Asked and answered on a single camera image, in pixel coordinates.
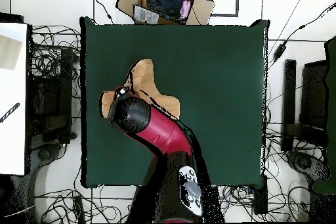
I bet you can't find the tan terry towel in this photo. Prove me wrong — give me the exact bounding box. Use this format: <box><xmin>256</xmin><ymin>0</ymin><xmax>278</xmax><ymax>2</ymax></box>
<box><xmin>99</xmin><ymin>58</ymin><xmax>182</xmax><ymax>120</ymax></box>

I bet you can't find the black rack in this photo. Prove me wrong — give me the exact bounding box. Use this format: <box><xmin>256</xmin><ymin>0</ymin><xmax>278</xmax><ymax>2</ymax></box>
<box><xmin>27</xmin><ymin>46</ymin><xmax>77</xmax><ymax>146</ymax></box>

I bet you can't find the printed paper sheet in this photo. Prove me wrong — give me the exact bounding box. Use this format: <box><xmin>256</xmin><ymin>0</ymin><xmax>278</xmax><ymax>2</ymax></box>
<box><xmin>133</xmin><ymin>3</ymin><xmax>160</xmax><ymax>26</ymax></box>

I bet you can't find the black stand base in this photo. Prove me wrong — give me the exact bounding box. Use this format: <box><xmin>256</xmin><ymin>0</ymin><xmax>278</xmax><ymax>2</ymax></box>
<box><xmin>28</xmin><ymin>142</ymin><xmax>67</xmax><ymax>175</ymax></box>
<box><xmin>285</xmin><ymin>150</ymin><xmax>332</xmax><ymax>183</ymax></box>

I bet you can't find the pink garment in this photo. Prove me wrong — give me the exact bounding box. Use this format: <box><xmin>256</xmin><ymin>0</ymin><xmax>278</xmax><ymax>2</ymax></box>
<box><xmin>178</xmin><ymin>0</ymin><xmax>192</xmax><ymax>20</ymax></box>

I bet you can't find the dark green table cloth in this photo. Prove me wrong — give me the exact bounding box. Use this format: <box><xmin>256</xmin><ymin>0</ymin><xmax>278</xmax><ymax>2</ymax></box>
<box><xmin>79</xmin><ymin>16</ymin><xmax>271</xmax><ymax>189</ymax></box>

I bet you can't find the black striped tool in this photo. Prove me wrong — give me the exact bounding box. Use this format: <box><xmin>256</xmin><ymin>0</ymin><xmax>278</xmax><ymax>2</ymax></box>
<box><xmin>0</xmin><ymin>102</ymin><xmax>21</xmax><ymax>124</ymax></box>

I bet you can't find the cardboard box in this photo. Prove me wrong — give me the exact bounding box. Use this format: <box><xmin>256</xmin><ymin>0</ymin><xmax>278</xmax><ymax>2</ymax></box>
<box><xmin>115</xmin><ymin>0</ymin><xmax>215</xmax><ymax>26</ymax></box>

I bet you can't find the white side table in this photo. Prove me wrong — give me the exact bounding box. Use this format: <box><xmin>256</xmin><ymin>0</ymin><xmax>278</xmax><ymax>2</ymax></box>
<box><xmin>0</xmin><ymin>22</ymin><xmax>29</xmax><ymax>175</ymax></box>

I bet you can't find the beige box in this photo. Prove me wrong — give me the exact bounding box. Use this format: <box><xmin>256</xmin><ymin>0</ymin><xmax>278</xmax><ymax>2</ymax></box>
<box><xmin>0</xmin><ymin>34</ymin><xmax>22</xmax><ymax>72</ymax></box>

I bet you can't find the small black power brick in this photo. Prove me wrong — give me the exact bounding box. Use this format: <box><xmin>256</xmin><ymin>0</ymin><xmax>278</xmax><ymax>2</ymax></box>
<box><xmin>72</xmin><ymin>194</ymin><xmax>85</xmax><ymax>218</ymax></box>

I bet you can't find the black power adapter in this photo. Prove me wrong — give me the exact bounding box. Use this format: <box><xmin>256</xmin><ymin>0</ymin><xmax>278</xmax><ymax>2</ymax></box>
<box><xmin>272</xmin><ymin>43</ymin><xmax>287</xmax><ymax>62</ymax></box>

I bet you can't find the black cable tangle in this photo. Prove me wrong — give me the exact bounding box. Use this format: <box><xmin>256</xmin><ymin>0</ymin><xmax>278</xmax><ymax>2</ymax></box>
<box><xmin>219</xmin><ymin>183</ymin><xmax>311</xmax><ymax>223</ymax></box>
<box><xmin>30</xmin><ymin>24</ymin><xmax>83</xmax><ymax>100</ymax></box>

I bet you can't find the thin black cable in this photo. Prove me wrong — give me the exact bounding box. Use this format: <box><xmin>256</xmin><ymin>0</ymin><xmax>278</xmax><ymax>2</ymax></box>
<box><xmin>88</xmin><ymin>0</ymin><xmax>116</xmax><ymax>25</ymax></box>

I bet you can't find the black chair frame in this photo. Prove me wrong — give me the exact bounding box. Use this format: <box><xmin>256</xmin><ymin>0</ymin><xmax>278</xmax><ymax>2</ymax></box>
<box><xmin>280</xmin><ymin>58</ymin><xmax>329</xmax><ymax>153</ymax></box>

